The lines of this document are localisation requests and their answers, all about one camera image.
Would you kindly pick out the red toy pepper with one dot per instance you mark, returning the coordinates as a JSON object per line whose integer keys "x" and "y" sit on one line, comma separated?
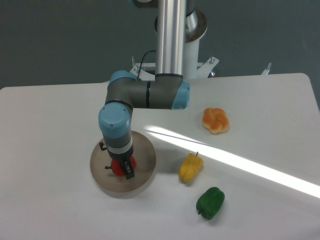
{"x": 116, "y": 168}

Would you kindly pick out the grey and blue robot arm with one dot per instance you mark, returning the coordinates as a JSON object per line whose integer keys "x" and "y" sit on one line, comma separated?
{"x": 168, "y": 90}

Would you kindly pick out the green toy pepper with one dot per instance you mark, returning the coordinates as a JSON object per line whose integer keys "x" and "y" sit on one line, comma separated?
{"x": 210, "y": 202}

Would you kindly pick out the beige round plate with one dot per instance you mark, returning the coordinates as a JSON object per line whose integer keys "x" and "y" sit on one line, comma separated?
{"x": 118, "y": 186}

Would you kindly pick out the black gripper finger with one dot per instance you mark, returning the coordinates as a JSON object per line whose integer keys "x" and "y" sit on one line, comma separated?
{"x": 128, "y": 170}

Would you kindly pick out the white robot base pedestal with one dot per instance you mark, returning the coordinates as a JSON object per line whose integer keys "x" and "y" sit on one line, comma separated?
{"x": 195, "y": 50}

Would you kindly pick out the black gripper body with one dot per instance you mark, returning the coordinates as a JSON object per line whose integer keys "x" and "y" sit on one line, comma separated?
{"x": 120, "y": 154}

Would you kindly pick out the orange knotted bread roll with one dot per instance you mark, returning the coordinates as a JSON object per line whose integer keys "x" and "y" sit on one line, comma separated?
{"x": 215, "y": 120}

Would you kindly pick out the yellow toy pepper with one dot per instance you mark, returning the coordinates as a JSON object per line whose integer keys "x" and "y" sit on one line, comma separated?
{"x": 190, "y": 167}

